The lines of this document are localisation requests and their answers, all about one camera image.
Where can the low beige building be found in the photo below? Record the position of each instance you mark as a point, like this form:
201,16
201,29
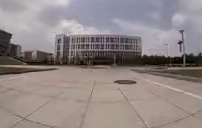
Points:
38,55

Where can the tall lamp pole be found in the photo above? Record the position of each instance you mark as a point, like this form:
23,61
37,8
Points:
182,46

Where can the round manhole cover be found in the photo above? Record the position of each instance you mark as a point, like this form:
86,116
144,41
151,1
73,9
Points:
125,81

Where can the small grey building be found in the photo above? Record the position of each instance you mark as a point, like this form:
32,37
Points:
15,50

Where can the grey concrete slab plaza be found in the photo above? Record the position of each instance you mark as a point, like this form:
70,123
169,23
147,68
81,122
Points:
99,106

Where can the row of dark trees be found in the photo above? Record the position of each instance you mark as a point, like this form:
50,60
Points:
175,59

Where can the large white curved building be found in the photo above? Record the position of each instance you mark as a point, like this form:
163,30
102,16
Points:
99,48

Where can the brown bare ground bed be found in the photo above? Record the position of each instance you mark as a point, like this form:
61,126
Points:
12,70
185,73

